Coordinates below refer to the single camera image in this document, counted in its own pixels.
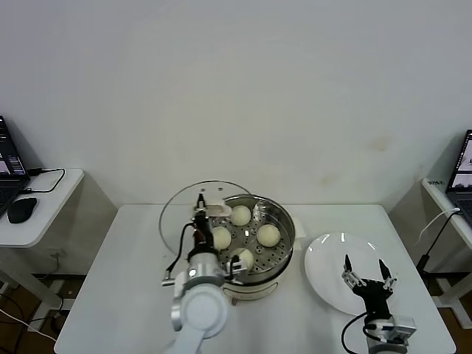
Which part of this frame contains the round glass pot lid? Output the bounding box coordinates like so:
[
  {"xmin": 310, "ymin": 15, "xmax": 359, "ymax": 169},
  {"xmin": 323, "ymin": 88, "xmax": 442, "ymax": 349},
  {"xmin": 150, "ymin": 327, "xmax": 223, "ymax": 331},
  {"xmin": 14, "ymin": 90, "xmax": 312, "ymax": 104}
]
[{"xmin": 158, "ymin": 179, "xmax": 255, "ymax": 255}]

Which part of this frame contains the white floor power strip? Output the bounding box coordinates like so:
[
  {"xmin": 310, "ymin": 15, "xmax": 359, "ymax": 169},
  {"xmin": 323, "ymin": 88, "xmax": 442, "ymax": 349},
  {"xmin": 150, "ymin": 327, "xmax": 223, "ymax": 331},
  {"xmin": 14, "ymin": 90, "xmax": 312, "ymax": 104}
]
[{"xmin": 51, "ymin": 279, "xmax": 74, "ymax": 296}]

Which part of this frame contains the white round plate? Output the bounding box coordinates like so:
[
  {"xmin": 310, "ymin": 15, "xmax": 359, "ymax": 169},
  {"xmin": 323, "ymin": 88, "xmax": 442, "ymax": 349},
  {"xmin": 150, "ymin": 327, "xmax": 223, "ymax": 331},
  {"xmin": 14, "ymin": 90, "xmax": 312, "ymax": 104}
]
[{"xmin": 304, "ymin": 232, "xmax": 399, "ymax": 316}]

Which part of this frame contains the grey laptop with dark screen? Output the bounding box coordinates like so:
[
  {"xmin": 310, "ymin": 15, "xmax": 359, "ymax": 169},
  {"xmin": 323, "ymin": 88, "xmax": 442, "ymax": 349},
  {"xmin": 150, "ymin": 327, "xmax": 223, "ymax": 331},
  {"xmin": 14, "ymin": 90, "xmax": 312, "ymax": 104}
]
[{"xmin": 445, "ymin": 128, "xmax": 472, "ymax": 228}]

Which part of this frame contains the black cable with adapter block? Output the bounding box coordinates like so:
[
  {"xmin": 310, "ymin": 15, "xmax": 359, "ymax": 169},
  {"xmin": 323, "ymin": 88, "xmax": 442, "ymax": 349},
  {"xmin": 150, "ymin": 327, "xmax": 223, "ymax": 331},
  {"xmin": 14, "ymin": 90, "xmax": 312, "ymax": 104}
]
[{"xmin": 418, "ymin": 213, "xmax": 457, "ymax": 273}]

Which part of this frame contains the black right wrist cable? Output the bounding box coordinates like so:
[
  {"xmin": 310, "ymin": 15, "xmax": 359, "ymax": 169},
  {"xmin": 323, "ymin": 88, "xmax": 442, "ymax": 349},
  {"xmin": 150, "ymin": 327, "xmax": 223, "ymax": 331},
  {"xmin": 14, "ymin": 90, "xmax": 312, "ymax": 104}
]
[{"xmin": 341, "ymin": 313, "xmax": 369, "ymax": 354}]

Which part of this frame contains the white floor cable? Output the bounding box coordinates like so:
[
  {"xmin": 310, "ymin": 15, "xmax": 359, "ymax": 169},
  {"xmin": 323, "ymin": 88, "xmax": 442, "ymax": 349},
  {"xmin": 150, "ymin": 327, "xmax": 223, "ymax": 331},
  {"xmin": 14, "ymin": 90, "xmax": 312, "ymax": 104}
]
[{"xmin": 0, "ymin": 308, "xmax": 58, "ymax": 342}]

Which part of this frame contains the white rounded side desk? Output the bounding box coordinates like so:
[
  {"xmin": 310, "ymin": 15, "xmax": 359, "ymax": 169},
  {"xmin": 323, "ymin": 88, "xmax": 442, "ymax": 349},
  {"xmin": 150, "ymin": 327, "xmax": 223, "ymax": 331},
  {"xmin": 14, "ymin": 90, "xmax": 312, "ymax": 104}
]
[{"xmin": 0, "ymin": 168, "xmax": 119, "ymax": 322}]

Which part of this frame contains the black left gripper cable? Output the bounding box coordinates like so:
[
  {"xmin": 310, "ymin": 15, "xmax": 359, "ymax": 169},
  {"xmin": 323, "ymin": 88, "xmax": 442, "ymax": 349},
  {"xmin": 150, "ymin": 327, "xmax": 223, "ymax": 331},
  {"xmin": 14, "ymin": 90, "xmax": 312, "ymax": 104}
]
[{"xmin": 165, "ymin": 221, "xmax": 198, "ymax": 276}]

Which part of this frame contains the white cable on desk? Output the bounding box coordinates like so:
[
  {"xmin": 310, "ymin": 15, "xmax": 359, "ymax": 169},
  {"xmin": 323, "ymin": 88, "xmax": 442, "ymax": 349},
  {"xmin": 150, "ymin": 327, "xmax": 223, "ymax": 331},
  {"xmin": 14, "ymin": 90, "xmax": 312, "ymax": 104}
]
[{"xmin": 418, "ymin": 207, "xmax": 461, "ymax": 247}]

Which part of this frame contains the white steamed baozi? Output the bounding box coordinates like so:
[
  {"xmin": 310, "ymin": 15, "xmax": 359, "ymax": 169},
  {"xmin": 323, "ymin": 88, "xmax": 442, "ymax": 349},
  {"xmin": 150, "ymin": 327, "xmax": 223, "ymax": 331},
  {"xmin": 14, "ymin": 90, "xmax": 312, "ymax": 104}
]
[
  {"xmin": 212, "ymin": 226, "xmax": 232, "ymax": 251},
  {"xmin": 230, "ymin": 205, "xmax": 252, "ymax": 226},
  {"xmin": 256, "ymin": 223, "xmax": 282, "ymax": 247},
  {"xmin": 230, "ymin": 247, "xmax": 255, "ymax": 273}
]

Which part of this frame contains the stainless steel steamer basket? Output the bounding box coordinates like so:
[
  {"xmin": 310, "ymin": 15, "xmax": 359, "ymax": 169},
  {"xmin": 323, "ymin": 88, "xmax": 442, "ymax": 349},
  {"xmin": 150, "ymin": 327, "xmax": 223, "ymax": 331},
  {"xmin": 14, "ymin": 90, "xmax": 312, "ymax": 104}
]
[{"xmin": 201, "ymin": 194, "xmax": 307, "ymax": 281}]

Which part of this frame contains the white electric cooker base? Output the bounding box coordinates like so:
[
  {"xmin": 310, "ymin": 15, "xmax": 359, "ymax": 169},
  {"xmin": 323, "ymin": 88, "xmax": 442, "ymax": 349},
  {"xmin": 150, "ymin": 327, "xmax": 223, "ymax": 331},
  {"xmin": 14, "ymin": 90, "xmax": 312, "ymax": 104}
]
[{"xmin": 217, "ymin": 257, "xmax": 294, "ymax": 307}]

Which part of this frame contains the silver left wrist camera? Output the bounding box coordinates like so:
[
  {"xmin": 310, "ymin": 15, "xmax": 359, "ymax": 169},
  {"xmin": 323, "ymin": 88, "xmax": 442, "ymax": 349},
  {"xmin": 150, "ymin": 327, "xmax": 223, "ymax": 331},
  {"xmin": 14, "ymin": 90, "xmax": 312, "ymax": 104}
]
[{"xmin": 221, "ymin": 256, "xmax": 247, "ymax": 285}]

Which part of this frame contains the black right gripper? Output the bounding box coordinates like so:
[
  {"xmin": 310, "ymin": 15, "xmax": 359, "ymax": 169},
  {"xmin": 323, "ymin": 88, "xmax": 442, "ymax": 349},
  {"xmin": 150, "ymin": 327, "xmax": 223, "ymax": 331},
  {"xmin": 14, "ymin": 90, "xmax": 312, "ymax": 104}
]
[{"xmin": 341, "ymin": 253, "xmax": 398, "ymax": 322}]

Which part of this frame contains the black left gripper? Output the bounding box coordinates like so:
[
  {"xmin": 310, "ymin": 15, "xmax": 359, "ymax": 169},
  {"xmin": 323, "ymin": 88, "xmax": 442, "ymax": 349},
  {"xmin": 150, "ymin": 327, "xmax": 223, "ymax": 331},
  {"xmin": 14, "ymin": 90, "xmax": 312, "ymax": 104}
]
[{"xmin": 191, "ymin": 193, "xmax": 217, "ymax": 255}]

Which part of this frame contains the black computer mouse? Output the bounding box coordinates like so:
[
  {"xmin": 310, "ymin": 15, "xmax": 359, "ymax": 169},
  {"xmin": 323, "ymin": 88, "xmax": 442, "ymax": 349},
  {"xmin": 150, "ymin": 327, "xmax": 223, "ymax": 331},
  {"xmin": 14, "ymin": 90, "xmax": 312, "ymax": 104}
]
[{"xmin": 7, "ymin": 196, "xmax": 38, "ymax": 224}]

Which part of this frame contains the black laptop with pink screen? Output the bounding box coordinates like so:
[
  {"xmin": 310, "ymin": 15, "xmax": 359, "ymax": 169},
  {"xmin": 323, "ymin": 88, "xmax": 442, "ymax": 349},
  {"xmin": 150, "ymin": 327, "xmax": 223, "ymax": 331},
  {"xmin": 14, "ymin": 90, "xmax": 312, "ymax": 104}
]
[{"xmin": 0, "ymin": 114, "xmax": 31, "ymax": 218}]

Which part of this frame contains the black laptop charger cable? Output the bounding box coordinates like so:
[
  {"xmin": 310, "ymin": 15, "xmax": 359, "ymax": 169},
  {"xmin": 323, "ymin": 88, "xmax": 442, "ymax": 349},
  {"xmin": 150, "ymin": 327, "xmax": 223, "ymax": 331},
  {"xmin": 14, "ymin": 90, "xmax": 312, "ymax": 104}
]
[{"xmin": 20, "ymin": 167, "xmax": 66, "ymax": 195}]

